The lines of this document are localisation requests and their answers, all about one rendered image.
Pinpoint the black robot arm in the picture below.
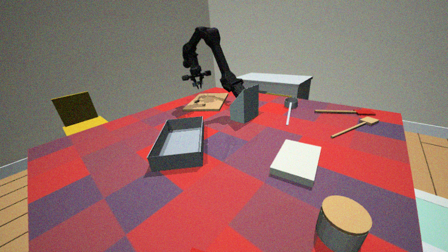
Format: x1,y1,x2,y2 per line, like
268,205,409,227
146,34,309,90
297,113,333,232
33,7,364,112
183,26,246,98

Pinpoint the light wooden board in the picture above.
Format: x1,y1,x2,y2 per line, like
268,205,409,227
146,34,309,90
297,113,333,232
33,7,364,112
183,93,228,111

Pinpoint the white cylinder with tan lid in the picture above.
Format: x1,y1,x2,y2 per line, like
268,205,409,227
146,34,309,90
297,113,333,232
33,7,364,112
316,195,372,252

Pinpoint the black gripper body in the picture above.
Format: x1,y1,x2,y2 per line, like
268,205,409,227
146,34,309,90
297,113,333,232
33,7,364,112
182,64,211,80

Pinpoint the grey saucepan with long handle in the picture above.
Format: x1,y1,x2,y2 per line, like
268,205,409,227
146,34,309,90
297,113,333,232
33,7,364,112
284,97,298,125

